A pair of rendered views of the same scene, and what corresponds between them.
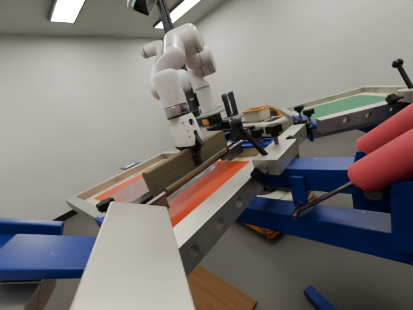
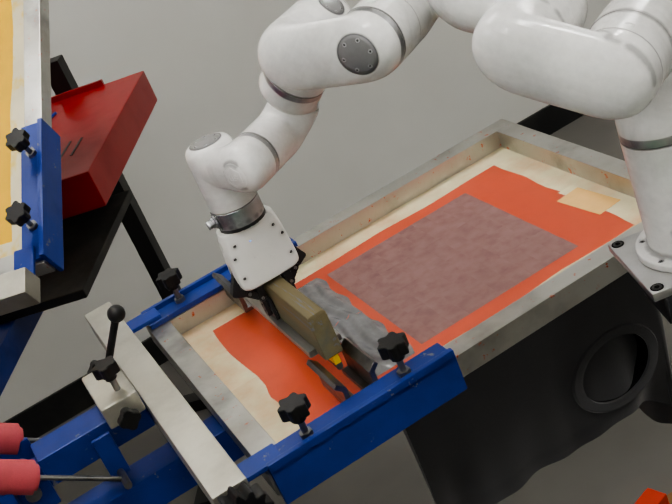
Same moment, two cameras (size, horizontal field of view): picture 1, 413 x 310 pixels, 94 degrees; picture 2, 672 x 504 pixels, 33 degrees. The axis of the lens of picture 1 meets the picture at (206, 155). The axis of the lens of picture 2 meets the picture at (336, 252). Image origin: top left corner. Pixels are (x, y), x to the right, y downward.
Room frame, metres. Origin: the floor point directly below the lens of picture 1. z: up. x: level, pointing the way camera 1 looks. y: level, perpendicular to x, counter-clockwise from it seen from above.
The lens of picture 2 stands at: (1.47, -1.29, 1.88)
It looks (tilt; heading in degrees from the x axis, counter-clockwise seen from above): 27 degrees down; 118
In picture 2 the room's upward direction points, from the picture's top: 23 degrees counter-clockwise
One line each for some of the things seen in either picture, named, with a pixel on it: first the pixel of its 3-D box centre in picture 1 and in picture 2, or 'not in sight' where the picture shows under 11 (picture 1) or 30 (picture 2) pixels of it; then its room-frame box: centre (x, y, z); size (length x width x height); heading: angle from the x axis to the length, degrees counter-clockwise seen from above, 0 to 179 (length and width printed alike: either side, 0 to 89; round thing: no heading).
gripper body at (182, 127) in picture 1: (183, 128); (253, 243); (0.63, 0.05, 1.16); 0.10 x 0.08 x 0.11; 44
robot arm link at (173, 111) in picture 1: (178, 109); (233, 211); (0.62, 0.04, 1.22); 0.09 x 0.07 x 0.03; 44
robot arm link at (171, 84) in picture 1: (176, 87); (235, 172); (0.66, 0.03, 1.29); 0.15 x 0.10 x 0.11; 167
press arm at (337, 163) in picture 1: (305, 173); (92, 434); (0.38, -0.19, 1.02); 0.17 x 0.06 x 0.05; 44
